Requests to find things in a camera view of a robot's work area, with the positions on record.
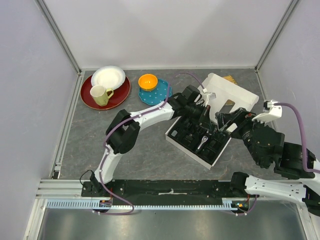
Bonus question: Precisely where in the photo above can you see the orange bowl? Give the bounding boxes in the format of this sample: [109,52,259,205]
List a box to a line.
[138,73,158,92]

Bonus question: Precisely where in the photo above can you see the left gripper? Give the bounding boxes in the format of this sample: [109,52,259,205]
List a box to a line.
[185,103,213,132]

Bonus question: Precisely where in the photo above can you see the white cardboard box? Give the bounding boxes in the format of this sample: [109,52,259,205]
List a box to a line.
[164,72,260,171]

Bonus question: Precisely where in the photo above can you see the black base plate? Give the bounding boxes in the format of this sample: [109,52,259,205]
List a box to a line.
[82,179,253,206]

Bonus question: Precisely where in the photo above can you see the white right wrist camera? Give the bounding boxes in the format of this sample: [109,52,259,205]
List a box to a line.
[252,100,283,124]

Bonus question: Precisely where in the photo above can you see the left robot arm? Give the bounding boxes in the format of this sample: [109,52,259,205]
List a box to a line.
[90,85,216,197]

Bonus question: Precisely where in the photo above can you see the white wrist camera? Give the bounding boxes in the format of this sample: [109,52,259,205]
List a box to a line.
[201,91,216,106]
[252,100,283,124]

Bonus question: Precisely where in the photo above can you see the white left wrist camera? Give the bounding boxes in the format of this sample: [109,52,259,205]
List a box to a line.
[201,91,216,106]

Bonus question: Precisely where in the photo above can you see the grey hair clipper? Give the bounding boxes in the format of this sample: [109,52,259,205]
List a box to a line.
[195,135,209,153]

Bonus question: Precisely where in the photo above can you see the red round plate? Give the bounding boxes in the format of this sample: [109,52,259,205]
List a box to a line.
[79,74,132,110]

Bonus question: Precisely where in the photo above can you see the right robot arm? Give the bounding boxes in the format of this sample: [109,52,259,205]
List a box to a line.
[215,108,320,216]

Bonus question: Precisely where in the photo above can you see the blue dotted plate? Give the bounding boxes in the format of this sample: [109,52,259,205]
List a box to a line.
[138,79,172,106]

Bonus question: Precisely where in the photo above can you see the white paper plate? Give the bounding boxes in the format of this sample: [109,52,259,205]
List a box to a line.
[91,65,126,90]

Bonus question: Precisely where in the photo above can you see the left aluminium frame post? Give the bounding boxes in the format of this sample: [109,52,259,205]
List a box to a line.
[35,0,82,75]

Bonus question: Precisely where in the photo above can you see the black plastic tray insert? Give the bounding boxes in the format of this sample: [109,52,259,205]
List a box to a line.
[165,116,231,170]

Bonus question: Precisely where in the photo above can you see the right aluminium frame post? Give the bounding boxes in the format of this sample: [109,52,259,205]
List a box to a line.
[254,0,300,73]

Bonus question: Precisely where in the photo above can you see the aluminium frame post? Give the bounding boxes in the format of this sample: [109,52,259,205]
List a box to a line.
[254,0,300,73]
[35,0,82,75]

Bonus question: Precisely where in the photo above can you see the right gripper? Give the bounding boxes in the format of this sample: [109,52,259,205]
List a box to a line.
[214,106,269,165]

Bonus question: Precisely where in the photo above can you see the cream mug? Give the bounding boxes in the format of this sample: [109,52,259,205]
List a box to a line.
[89,85,114,107]

